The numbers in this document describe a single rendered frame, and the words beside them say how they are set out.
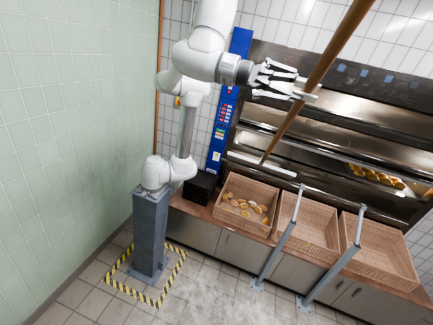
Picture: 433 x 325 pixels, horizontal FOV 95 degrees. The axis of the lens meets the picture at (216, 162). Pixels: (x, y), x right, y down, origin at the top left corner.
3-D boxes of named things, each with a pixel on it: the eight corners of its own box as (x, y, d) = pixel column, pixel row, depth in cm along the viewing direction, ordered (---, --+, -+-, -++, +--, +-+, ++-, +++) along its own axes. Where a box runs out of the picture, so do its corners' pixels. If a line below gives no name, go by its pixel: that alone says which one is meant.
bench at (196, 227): (183, 209, 272) (188, 175, 242) (370, 283, 233) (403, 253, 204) (161, 242, 224) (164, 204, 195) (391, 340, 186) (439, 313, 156)
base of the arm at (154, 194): (130, 195, 139) (129, 188, 136) (149, 178, 158) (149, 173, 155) (153, 204, 136) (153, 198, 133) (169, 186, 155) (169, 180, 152)
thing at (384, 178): (340, 151, 249) (342, 147, 246) (381, 163, 241) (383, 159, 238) (354, 175, 197) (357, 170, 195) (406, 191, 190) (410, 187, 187)
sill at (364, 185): (233, 144, 212) (234, 140, 210) (417, 203, 183) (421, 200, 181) (232, 146, 207) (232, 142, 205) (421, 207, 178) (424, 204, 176)
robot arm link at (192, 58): (211, 78, 56) (225, 30, 54) (162, 64, 58) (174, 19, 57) (217, 89, 66) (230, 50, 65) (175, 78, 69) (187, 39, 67)
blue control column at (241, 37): (229, 156, 429) (260, 42, 320) (236, 158, 427) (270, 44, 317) (194, 216, 266) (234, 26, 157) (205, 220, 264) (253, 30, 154)
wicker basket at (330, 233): (273, 207, 224) (282, 188, 210) (324, 226, 215) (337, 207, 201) (270, 240, 183) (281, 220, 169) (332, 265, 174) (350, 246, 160)
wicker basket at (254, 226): (224, 189, 234) (230, 170, 220) (271, 207, 224) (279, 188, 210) (210, 216, 193) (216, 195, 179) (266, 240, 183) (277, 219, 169)
